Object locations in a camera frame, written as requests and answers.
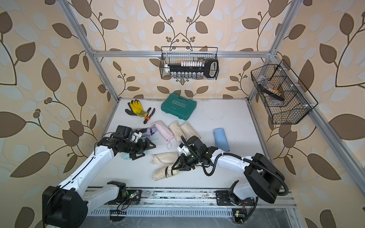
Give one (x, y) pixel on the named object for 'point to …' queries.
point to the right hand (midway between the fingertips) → (174, 169)
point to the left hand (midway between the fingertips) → (148, 148)
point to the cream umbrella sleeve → (167, 158)
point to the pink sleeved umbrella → (165, 132)
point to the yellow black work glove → (136, 109)
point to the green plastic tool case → (178, 106)
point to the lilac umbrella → (149, 131)
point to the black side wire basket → (286, 99)
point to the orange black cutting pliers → (148, 118)
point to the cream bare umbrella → (165, 172)
